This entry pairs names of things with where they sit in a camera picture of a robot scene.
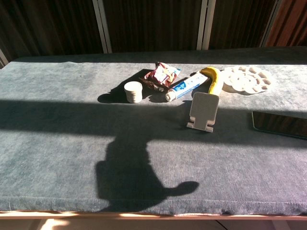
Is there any black smartphone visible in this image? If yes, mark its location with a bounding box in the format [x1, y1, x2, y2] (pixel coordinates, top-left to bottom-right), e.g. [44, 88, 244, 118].
[251, 111, 307, 140]

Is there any white phone stand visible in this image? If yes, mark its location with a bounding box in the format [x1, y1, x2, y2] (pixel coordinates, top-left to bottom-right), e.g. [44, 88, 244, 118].
[186, 92, 220, 134]

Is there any white ribbed cup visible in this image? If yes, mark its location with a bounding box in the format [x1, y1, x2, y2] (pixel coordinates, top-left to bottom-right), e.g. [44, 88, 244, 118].
[123, 81, 143, 104]

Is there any red snack packet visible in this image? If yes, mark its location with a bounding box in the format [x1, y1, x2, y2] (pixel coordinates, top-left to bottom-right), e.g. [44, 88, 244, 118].
[139, 61, 182, 92]

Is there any blue white toothpaste tube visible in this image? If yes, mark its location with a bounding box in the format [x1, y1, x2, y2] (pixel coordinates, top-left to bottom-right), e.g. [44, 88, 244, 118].
[165, 72, 209, 102]

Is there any yellow banana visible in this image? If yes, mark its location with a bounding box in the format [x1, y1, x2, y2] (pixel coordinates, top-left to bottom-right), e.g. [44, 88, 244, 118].
[200, 66, 222, 95]

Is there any blue-grey table cloth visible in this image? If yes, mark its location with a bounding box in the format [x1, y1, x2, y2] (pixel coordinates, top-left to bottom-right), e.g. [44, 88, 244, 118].
[0, 46, 307, 216]

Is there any dark brown curtain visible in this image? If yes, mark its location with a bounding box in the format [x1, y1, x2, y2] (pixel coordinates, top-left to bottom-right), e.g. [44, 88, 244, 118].
[0, 0, 276, 63]

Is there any white flower-shaped paint palette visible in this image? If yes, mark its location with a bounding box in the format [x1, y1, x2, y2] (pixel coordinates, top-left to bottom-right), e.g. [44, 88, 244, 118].
[220, 65, 273, 95]

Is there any red curtain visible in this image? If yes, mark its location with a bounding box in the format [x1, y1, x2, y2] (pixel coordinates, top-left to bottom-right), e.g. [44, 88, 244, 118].
[265, 0, 307, 47]

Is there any white frame post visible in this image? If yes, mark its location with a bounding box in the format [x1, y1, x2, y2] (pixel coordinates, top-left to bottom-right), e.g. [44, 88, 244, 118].
[92, 0, 113, 54]
[196, 0, 217, 51]
[260, 0, 282, 47]
[0, 48, 9, 69]

